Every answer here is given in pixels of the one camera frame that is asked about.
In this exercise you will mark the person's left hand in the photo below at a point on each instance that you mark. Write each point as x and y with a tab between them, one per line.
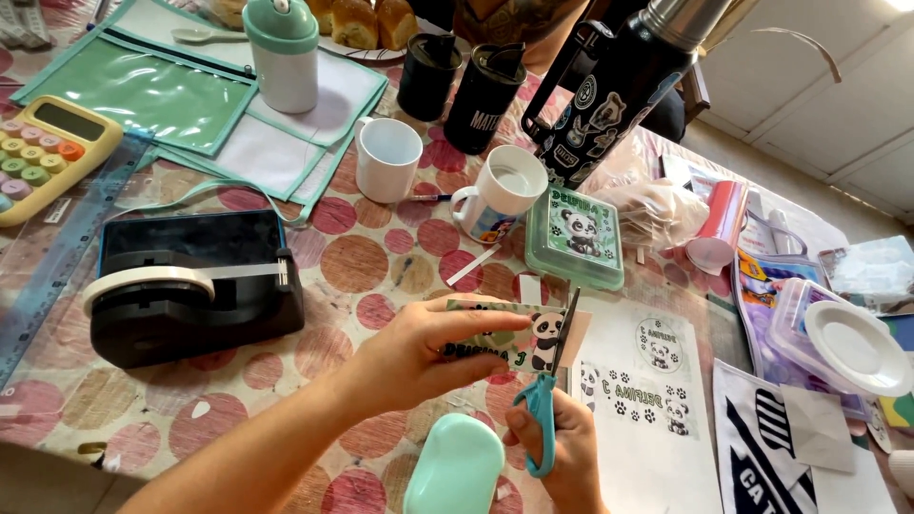
414	357

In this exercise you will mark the person's right hand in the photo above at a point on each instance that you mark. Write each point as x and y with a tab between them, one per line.
564	450

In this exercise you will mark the panda print paper sticker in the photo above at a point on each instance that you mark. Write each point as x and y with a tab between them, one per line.
525	334

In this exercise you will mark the white panda print sheet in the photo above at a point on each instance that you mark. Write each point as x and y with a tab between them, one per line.
650	407

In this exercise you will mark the dotted plastic tablecloth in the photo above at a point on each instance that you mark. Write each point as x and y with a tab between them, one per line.
343	278

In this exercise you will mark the white paper strip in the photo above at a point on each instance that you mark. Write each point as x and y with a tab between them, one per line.
474	265

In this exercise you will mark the mint green plastic case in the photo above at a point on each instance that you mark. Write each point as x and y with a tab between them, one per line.
455	467

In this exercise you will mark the white printed mug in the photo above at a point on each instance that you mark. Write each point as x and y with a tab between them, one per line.
496	196

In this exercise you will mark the black and white striped print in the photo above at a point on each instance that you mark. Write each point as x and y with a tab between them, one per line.
757	457

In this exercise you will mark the plain white mug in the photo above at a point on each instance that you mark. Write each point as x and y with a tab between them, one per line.
385	161

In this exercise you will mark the green panda lunch box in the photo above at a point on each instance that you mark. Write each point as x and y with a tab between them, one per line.
577	239

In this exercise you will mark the black tape dispenser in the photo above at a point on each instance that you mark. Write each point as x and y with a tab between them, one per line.
189	307

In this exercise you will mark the clear plastic bag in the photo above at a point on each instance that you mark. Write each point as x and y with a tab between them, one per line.
653	210

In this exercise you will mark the grey paper piece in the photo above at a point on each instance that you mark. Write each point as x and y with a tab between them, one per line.
820	428

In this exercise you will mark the purple printed bag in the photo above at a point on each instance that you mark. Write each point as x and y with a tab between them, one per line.
767	293

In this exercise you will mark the dark tablet with blue case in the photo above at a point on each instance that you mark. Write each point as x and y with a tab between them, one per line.
189	232

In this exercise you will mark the clear plastic container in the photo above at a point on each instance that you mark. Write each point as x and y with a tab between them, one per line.
792	328

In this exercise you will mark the black tumbler with white lettering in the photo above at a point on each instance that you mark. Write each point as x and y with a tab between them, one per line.
484	100

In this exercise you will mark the short black tumbler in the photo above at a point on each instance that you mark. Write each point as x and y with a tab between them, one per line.
427	78

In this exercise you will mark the white round plastic lid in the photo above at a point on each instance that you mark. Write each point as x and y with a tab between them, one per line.
857	350

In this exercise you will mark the white and green bottle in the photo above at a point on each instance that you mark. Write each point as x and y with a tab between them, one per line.
283	57

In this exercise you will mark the black stickered thermos flask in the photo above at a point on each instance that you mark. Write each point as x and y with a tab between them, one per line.
614	93

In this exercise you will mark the plate of bread loaves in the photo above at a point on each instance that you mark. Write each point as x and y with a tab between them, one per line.
364	25

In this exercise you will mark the green transparent zip pouch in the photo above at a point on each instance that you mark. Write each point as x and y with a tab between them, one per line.
193	100

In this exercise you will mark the blue transparent ruler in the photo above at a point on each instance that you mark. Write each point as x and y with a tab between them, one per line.
68	246

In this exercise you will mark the white plastic spoon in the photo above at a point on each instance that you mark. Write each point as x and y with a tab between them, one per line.
203	34

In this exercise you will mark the yellow pastel calculator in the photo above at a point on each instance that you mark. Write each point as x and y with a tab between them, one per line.
43	153

